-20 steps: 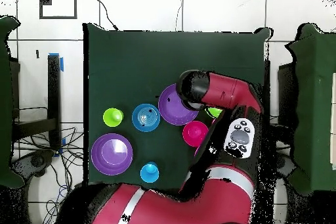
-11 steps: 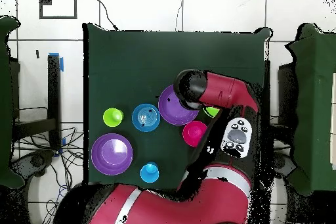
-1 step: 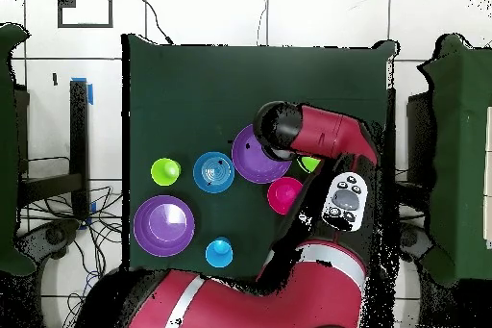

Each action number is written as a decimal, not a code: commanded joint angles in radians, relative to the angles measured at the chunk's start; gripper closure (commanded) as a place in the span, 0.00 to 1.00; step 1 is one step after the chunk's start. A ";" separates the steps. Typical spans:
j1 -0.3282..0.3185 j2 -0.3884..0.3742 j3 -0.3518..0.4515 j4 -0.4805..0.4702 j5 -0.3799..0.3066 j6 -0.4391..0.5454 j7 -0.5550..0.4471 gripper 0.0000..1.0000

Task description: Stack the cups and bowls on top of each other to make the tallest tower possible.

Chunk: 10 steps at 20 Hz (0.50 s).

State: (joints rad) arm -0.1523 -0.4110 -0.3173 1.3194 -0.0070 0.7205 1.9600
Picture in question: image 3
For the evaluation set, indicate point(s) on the red bowl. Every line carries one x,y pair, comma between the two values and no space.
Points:
284,195

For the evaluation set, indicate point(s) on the purple bowl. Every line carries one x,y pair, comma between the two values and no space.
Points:
250,156
163,226

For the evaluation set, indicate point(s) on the black metal stand frame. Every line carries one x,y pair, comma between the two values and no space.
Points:
391,131
78,131

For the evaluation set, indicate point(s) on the green covered side table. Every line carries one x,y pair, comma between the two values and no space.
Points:
461,151
7,151

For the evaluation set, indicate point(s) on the green cup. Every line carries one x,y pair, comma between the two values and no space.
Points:
165,171

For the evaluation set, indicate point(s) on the blue tape strip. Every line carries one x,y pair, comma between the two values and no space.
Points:
90,94

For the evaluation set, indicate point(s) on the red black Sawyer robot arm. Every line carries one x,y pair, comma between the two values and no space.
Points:
323,135

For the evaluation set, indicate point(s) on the green ribbed bowl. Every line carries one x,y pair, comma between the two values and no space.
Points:
310,163

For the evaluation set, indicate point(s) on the blue bowl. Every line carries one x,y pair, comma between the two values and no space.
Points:
213,172

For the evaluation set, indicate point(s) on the black square floor frame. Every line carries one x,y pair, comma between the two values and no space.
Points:
84,25

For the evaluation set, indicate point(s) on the dark green table cloth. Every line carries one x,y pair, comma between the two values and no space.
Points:
230,85

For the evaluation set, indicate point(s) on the blue cup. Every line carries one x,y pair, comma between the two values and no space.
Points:
219,253

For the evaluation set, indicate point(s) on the black office chair base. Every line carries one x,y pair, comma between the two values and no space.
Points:
409,237
50,236

